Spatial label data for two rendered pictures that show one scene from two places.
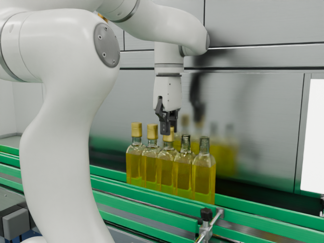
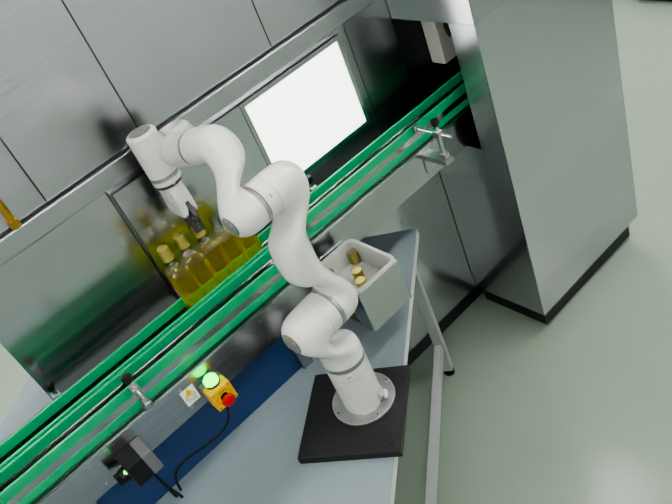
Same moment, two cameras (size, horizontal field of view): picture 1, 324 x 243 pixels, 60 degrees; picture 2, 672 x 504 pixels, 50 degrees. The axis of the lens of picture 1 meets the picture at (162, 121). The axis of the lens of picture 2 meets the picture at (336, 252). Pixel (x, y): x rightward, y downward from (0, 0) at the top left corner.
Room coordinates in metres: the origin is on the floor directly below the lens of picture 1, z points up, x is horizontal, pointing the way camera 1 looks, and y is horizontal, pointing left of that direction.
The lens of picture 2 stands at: (-0.45, 1.33, 2.35)
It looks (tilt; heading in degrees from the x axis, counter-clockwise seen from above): 36 degrees down; 303
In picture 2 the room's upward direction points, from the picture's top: 24 degrees counter-clockwise
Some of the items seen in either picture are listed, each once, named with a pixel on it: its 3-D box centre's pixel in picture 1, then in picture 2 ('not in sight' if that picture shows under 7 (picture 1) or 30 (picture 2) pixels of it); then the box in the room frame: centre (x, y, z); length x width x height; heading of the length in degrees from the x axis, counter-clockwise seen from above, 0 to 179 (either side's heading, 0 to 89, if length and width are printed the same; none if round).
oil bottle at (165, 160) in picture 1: (168, 181); (219, 267); (0.82, -0.02, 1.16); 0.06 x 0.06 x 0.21; 60
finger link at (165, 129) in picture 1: (163, 124); (197, 222); (0.80, 0.00, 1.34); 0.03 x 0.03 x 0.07; 60
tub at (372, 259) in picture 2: not in sight; (357, 274); (0.48, -0.16, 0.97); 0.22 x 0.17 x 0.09; 150
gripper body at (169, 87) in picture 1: (168, 91); (176, 194); (0.82, -0.02, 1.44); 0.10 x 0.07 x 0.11; 150
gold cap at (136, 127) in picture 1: (136, 129); (165, 253); (0.88, 0.08, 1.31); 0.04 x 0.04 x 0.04
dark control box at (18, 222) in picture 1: (12, 222); (139, 462); (0.92, 0.53, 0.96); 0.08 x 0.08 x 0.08; 60
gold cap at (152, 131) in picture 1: (152, 131); (181, 240); (0.85, 0.03, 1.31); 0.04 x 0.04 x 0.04
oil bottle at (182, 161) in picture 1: (184, 185); (234, 255); (0.79, -0.07, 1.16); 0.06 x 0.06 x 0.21; 59
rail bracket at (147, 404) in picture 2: not in sight; (141, 395); (0.88, 0.43, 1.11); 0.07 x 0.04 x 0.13; 150
